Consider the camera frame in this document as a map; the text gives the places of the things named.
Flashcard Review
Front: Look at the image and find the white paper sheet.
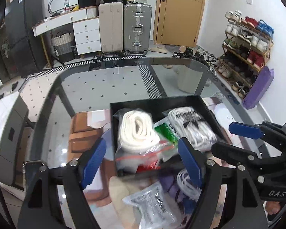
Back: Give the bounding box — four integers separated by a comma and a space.
213, 102, 236, 124

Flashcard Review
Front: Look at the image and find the cartoon printed table mat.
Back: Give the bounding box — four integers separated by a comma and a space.
68, 98, 267, 229

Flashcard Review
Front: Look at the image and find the wooden door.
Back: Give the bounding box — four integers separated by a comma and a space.
153, 0, 208, 47

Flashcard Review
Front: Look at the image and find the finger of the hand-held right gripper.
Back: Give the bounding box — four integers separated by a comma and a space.
229, 121, 286, 146
211, 141, 270, 184

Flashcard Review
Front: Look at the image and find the black cardboard box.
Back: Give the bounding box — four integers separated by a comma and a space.
110, 95, 231, 177

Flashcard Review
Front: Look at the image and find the white desk with drawers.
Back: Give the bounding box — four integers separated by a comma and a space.
32, 5, 102, 55

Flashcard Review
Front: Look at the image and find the beige suitcase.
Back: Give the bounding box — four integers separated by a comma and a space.
98, 2, 124, 54

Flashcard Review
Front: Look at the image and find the bag of white rope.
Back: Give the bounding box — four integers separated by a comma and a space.
116, 108, 179, 160

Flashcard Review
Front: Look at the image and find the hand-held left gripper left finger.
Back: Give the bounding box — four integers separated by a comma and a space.
17, 138, 107, 229

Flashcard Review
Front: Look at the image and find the pile of loose shoes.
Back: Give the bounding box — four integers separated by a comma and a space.
172, 46, 221, 69

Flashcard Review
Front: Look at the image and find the purple rolled mat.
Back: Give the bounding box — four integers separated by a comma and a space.
242, 66, 275, 110

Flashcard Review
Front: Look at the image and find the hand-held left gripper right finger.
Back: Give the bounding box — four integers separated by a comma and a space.
178, 137, 268, 229

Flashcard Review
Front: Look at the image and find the shoe rack with shoes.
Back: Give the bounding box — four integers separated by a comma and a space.
218, 10, 274, 98

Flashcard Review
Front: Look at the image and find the green white packet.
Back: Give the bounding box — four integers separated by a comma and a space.
154, 122, 179, 148

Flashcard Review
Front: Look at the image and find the red label white packet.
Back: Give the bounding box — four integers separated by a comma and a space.
136, 159, 163, 173

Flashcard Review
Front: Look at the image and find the oval metal frame mirror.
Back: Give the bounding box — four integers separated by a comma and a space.
48, 0, 83, 13

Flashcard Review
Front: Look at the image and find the glass table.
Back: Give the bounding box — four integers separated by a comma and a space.
19, 54, 167, 124

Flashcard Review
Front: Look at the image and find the bag of striped white laces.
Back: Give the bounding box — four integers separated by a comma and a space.
162, 106, 221, 152

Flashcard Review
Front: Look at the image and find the silver suitcase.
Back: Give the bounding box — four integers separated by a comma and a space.
123, 3, 153, 55

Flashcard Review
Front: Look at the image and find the clear printed plastic packet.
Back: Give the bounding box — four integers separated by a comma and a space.
122, 181, 177, 229

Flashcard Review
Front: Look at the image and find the woven laundry basket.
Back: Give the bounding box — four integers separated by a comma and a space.
51, 31, 75, 63

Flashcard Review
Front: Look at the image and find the person's right hand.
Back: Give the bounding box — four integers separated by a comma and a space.
264, 200, 286, 222

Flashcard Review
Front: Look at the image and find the grey marble top side cabinet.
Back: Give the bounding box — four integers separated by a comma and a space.
0, 92, 29, 186

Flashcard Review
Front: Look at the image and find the dark grey refrigerator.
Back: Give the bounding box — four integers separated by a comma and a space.
5, 0, 51, 77

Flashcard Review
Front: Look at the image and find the bag of white cord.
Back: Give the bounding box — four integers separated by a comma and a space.
175, 168, 203, 203

